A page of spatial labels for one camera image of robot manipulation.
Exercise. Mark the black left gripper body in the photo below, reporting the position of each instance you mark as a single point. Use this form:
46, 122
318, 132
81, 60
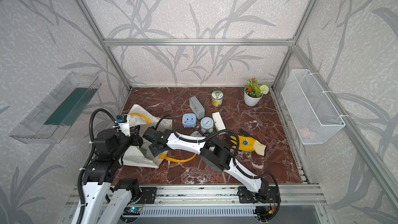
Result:
132, 139

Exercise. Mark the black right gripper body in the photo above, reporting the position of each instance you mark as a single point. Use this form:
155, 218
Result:
153, 149

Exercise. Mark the white canvas bag yellow handles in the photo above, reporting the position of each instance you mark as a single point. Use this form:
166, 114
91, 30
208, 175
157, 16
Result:
141, 156

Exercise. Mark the light blue square clock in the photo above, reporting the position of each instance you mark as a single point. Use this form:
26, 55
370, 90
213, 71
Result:
189, 120

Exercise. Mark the blue round alarm clock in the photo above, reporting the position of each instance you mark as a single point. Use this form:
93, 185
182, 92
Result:
207, 125

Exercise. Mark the grey square alarm clock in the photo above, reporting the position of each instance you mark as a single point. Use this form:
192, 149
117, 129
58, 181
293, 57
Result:
197, 108

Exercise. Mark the white rectangular alarm clock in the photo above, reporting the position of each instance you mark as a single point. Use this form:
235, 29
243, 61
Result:
218, 122

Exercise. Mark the small white button clock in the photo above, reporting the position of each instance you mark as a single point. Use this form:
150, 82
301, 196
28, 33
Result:
196, 134

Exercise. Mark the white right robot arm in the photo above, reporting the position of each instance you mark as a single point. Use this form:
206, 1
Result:
256, 188

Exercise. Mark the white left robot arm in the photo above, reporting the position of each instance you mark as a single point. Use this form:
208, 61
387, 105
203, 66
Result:
100, 202

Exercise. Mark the green circuit board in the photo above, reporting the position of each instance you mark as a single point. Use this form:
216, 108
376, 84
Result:
132, 211

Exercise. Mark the yellow black work glove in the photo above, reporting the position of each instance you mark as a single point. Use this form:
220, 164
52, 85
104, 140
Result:
248, 144

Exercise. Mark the white potted artificial plant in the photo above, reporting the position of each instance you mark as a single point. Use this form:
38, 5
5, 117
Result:
254, 91

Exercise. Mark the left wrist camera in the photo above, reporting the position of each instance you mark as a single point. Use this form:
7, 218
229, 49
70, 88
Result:
123, 124

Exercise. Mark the clear plastic wall tray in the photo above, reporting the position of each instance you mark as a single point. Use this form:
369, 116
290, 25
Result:
50, 121

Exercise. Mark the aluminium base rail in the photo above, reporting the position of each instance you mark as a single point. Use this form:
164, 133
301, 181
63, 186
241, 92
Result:
221, 201

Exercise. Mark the white wire mesh basket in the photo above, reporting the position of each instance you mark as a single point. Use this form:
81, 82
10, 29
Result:
314, 116

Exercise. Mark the aluminium cage frame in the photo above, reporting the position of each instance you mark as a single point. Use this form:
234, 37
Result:
379, 170

